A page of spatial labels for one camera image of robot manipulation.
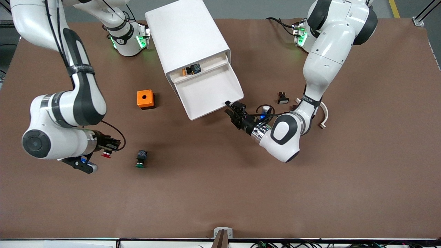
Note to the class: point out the orange button enclosure box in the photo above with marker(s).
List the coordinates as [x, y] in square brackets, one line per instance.
[140, 100]

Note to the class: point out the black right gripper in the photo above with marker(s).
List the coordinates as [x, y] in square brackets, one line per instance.
[100, 143]

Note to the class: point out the white curved plastic bracket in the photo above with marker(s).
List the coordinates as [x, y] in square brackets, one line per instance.
[325, 117]

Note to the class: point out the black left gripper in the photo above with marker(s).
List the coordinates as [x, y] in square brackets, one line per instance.
[245, 124]

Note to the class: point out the aluminium frame profile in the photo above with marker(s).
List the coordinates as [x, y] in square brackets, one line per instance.
[7, 5]
[418, 21]

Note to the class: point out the yellow push button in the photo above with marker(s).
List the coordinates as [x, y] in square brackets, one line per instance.
[193, 69]

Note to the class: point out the black white push button switch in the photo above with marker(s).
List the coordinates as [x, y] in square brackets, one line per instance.
[283, 100]

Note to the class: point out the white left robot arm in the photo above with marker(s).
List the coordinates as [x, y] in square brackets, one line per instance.
[327, 58]

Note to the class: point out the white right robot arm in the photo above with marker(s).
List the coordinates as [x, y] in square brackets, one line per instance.
[82, 96]

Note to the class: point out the green push button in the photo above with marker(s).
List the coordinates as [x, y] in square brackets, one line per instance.
[141, 159]

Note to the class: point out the red push button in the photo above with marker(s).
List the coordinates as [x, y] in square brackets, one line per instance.
[106, 155]

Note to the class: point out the white drawer cabinet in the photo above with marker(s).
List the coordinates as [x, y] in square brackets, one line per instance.
[182, 31]

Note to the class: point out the white plastic drawer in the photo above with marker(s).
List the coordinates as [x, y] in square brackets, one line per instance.
[213, 60]
[206, 93]

